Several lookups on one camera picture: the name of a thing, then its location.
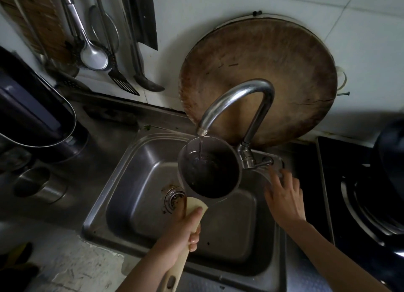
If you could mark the rectangular wooden chopping board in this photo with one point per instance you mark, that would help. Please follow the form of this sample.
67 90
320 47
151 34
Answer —
41 27

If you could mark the black yellow tool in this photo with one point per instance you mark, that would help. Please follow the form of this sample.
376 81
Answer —
15 269

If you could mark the steel cleaver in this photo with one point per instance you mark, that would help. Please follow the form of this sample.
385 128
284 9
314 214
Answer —
143 17

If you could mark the person's right hand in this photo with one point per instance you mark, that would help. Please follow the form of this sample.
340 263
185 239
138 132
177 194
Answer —
288 203

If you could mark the curved chrome faucet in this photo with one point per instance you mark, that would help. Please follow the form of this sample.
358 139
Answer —
252 90

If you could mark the grey saucepan with cream handle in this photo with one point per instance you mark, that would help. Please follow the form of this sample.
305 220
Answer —
217 181

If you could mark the person's left hand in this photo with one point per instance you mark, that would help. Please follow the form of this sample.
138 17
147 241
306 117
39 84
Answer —
180 235

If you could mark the dark solid spatula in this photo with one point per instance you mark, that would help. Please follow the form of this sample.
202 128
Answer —
150 85

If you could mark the stainless steel sink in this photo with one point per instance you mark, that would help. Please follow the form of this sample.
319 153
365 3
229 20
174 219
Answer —
135 206

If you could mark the black gas stove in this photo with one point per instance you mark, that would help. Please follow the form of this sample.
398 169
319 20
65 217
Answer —
334 187

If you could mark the person's right forearm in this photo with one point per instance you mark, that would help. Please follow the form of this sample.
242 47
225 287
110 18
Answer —
334 260

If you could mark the black wok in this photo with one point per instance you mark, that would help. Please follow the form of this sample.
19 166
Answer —
391 156

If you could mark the round wooden cutting board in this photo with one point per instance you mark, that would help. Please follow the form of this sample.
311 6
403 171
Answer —
268 55

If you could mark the perforated skimmer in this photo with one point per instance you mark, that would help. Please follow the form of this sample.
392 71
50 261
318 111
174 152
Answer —
69 80

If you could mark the small steel cup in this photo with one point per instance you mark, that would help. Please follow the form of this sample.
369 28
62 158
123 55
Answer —
47 191

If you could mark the person's left forearm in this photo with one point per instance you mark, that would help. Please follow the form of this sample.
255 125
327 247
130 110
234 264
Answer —
145 274

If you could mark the slotted spatula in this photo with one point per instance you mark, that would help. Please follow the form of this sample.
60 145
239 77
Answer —
124 83

